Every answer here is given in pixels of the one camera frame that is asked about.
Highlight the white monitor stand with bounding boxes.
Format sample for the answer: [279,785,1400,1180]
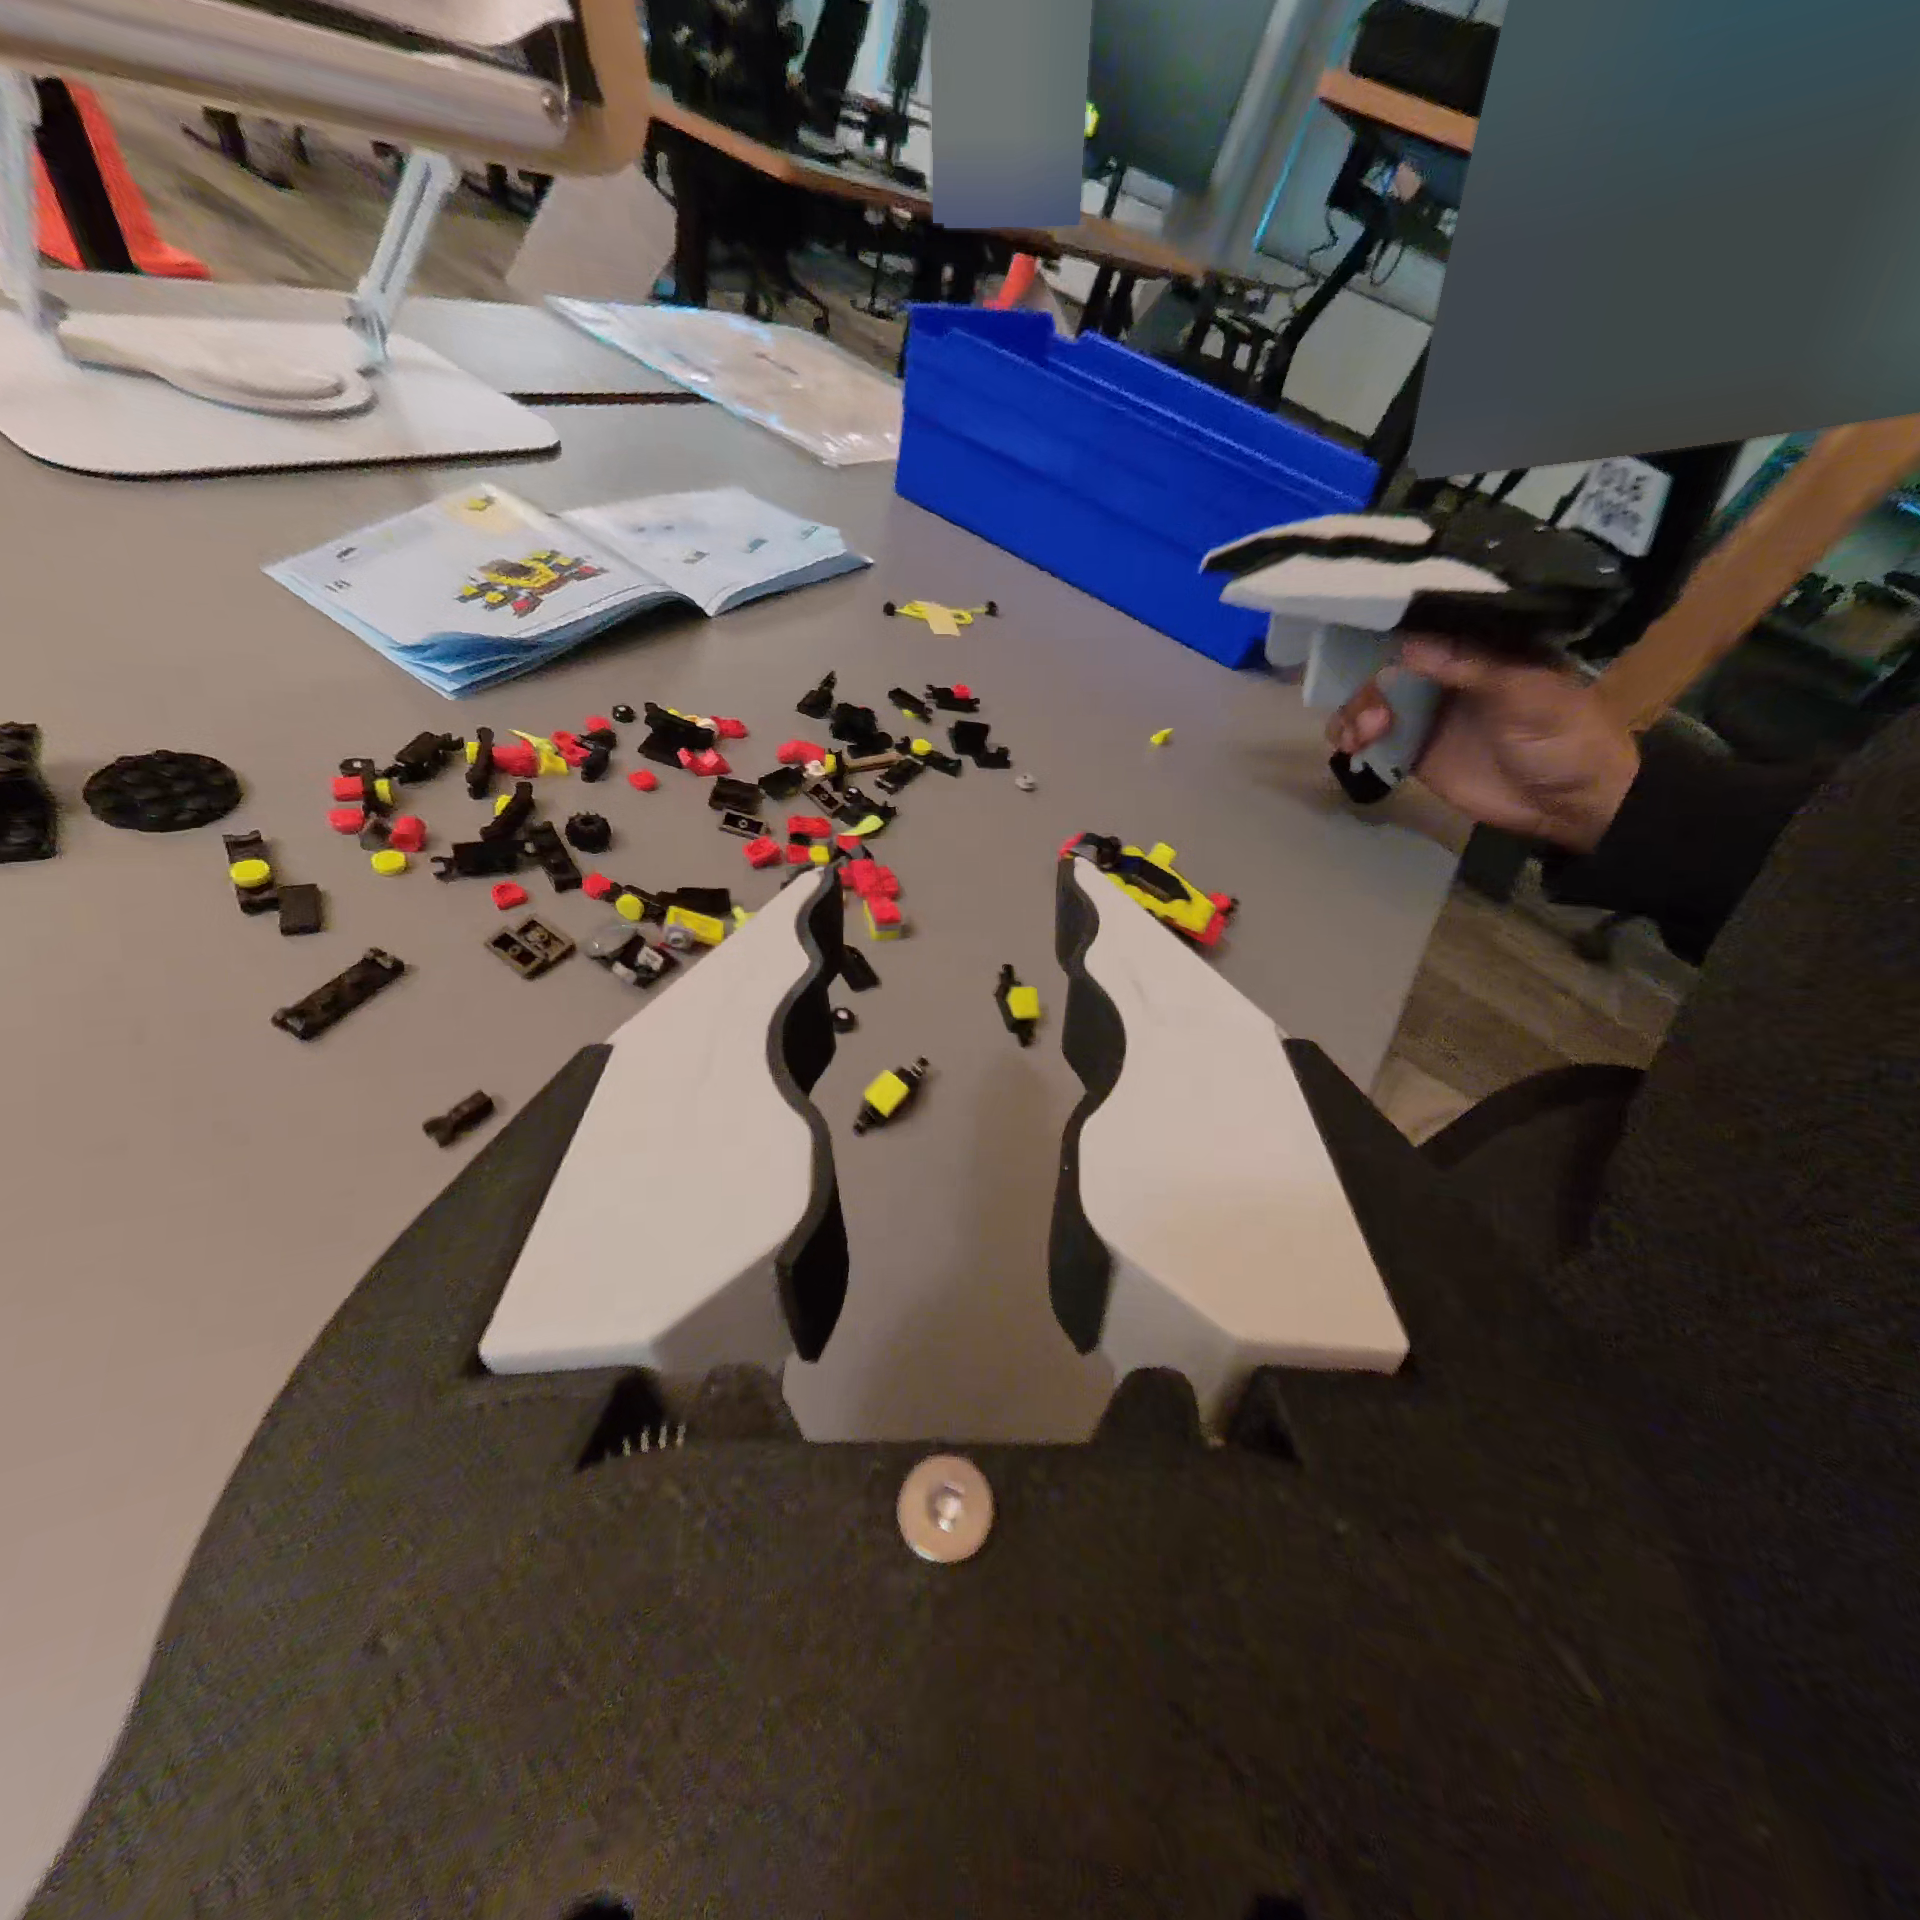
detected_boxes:
[0,0,653,483]

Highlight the partly built lego model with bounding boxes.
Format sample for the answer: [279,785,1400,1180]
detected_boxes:
[1055,833,1242,951]

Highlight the wooden ceiling beam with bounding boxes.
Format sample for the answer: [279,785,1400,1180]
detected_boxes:
[1587,420,1920,732]

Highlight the blue plastic bin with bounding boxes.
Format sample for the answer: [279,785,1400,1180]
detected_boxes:
[896,303,1383,671]

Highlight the clear plastic bag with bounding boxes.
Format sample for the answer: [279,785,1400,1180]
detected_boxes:
[544,294,909,466]

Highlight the dark wall screen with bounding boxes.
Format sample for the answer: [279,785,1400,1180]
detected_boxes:
[1088,0,1279,201]

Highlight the wooden-edged standing desk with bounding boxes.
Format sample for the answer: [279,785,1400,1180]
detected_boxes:
[1312,66,1483,162]

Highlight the person's right hand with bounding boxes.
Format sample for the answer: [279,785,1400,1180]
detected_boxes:
[1323,643,1648,858]

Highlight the scattered loose lego pieces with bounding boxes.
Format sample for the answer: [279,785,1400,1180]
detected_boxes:
[0,668,1179,1151]

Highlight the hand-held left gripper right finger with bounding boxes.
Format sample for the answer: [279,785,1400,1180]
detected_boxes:
[1050,855,1413,1443]

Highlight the lego instruction booklet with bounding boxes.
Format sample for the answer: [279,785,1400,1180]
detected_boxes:
[263,479,876,702]

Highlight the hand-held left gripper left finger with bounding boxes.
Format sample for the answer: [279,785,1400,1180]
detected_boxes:
[478,863,852,1373]

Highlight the person's right forearm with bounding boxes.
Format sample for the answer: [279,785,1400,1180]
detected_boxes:
[1544,717,1854,964]

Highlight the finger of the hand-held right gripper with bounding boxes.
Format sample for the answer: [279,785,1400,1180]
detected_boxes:
[1198,513,1444,582]
[1219,555,1512,635]

